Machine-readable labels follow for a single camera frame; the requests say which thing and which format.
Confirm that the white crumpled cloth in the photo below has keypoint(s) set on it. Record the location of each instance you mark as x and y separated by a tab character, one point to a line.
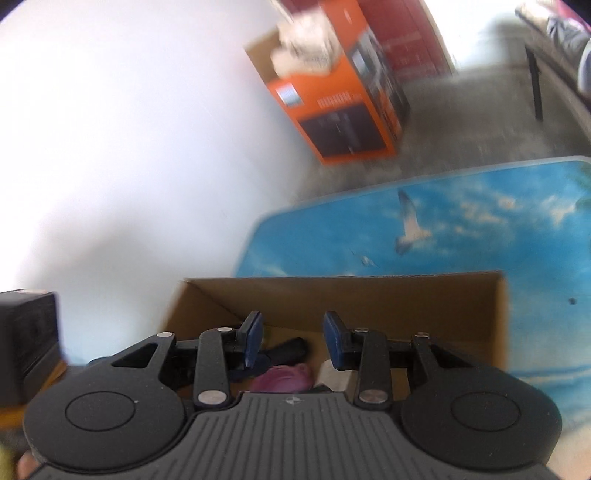
302	41

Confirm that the white object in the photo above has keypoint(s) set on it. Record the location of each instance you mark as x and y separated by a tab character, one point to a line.
332	376

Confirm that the blue sky printed table cover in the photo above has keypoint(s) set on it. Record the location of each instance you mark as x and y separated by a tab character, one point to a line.
461	221

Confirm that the purple soft object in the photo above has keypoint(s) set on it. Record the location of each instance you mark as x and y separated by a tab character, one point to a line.
281	378

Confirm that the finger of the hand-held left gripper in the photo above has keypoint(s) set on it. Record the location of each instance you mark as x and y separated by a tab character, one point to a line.
333	339
251	337

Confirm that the brown cardboard box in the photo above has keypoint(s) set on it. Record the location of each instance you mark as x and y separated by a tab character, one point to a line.
369	300

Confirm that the red door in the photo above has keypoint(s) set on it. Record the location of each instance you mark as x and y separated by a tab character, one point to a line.
415	37

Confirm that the grey striped cloth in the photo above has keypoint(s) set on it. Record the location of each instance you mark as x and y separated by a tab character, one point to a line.
568	41

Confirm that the orange printed carton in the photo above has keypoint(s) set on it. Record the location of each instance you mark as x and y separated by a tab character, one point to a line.
341	92

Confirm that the black cylinder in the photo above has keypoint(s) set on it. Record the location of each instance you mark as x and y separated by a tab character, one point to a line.
288	350

